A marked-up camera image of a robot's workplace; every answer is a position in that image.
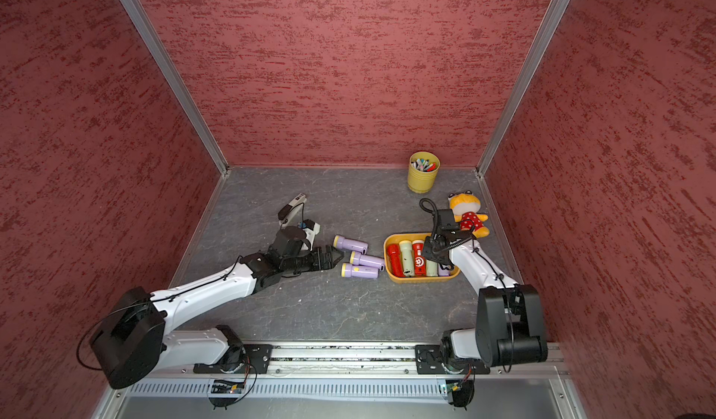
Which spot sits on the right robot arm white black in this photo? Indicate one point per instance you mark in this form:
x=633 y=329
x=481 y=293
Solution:
x=509 y=327

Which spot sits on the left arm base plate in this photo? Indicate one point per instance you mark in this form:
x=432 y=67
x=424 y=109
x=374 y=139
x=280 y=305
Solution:
x=251 y=358

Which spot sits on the purple flashlight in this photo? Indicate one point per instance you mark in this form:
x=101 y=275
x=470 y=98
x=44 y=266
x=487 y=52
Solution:
x=346 y=244
x=363 y=272
x=443 y=271
x=359 y=259

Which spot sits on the yellow-green pen cup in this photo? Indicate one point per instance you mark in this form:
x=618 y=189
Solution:
x=422 y=171

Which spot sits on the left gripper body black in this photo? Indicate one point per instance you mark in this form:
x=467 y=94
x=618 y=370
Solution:
x=315 y=263

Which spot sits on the purple flashlight top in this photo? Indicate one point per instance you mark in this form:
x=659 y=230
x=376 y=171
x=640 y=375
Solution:
x=346 y=244

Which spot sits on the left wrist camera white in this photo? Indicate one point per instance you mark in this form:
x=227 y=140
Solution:
x=311 y=229

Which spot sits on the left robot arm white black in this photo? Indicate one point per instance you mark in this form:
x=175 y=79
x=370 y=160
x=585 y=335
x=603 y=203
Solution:
x=143 y=333

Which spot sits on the grey white stapler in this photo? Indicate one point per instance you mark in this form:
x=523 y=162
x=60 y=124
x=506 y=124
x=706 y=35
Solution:
x=290 y=210

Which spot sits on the orange plush toy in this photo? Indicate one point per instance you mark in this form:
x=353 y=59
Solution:
x=465 y=208

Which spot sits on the yellow plastic storage tray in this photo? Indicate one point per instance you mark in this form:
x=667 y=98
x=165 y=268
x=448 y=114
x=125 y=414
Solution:
x=395 y=239

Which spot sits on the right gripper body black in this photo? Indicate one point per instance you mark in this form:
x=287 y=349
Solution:
x=432 y=253

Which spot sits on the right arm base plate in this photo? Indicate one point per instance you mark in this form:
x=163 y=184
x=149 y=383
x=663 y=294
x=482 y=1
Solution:
x=431 y=359

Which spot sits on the green flashlight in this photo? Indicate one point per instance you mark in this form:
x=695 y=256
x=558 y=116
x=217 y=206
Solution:
x=407 y=259
x=431 y=269

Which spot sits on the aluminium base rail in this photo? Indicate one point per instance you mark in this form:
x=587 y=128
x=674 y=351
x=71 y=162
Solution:
x=351 y=371

